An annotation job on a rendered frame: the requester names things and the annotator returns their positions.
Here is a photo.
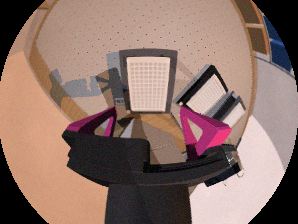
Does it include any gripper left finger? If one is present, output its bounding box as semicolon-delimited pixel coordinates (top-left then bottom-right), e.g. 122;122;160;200
65;106;117;137

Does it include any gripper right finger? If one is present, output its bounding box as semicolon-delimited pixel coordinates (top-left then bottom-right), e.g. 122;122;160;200
180;106;231;161

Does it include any white well plate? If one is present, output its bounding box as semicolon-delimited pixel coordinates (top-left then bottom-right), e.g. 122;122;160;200
186;74;226;115
222;102;245;128
127;57;170;111

